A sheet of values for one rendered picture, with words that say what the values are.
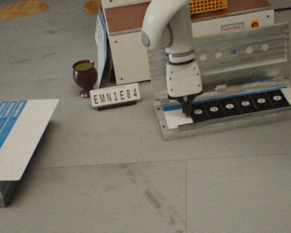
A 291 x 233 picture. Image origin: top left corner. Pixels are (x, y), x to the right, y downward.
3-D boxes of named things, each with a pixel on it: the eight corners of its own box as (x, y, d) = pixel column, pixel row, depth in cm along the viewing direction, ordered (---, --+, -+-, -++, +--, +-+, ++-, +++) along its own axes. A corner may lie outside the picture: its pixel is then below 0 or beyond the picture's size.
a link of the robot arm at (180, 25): (173, 56, 184) (200, 48, 188) (168, 10, 179) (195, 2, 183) (157, 52, 190) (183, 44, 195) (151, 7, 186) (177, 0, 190)
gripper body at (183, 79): (165, 63, 186) (169, 99, 190) (200, 57, 187) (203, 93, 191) (161, 56, 193) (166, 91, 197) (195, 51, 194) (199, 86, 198)
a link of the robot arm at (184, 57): (166, 56, 185) (167, 66, 186) (196, 51, 186) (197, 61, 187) (162, 49, 193) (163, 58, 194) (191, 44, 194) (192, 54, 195)
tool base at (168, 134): (164, 141, 191) (162, 130, 189) (153, 106, 209) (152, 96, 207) (309, 116, 194) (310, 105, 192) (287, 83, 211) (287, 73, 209)
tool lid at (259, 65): (146, 47, 197) (146, 45, 198) (154, 103, 205) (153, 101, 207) (288, 23, 199) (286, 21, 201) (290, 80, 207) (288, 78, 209)
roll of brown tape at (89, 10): (113, 8, 281) (112, 2, 279) (94, 16, 275) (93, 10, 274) (99, 2, 288) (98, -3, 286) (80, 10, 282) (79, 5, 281)
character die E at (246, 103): (241, 116, 194) (241, 112, 193) (234, 100, 202) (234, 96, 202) (257, 113, 194) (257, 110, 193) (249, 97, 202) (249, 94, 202)
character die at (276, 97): (273, 110, 194) (273, 107, 194) (265, 94, 203) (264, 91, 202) (290, 108, 195) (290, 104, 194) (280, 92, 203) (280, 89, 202)
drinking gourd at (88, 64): (71, 95, 220) (65, 67, 215) (89, 85, 225) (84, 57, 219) (88, 103, 215) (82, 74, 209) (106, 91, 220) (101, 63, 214)
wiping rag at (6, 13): (40, -4, 301) (39, -7, 300) (52, 8, 287) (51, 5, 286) (-9, 9, 294) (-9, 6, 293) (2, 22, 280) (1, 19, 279)
